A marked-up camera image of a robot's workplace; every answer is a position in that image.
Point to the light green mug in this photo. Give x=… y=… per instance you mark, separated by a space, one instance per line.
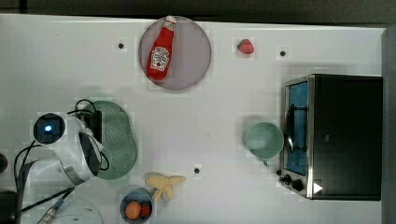
x=264 y=140

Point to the red ketchup bottle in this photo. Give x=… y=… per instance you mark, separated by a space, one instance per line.
x=160 y=54

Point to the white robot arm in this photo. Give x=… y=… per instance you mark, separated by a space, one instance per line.
x=75 y=156

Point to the peeled toy banana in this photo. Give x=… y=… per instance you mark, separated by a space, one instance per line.
x=163 y=185

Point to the grey round plate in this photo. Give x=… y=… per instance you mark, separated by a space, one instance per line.
x=191 y=56

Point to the orange toy fruit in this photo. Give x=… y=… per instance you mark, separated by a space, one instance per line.
x=133 y=210

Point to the light green plastic strainer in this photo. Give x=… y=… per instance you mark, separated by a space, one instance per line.
x=117 y=138

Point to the blue bowl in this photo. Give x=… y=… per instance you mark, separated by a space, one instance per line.
x=137 y=195

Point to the small red toy strawberry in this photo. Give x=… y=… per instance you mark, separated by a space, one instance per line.
x=145 y=209

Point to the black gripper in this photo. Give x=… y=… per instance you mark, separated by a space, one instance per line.
x=95 y=124

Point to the black silver toaster oven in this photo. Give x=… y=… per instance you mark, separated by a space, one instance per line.
x=333 y=131

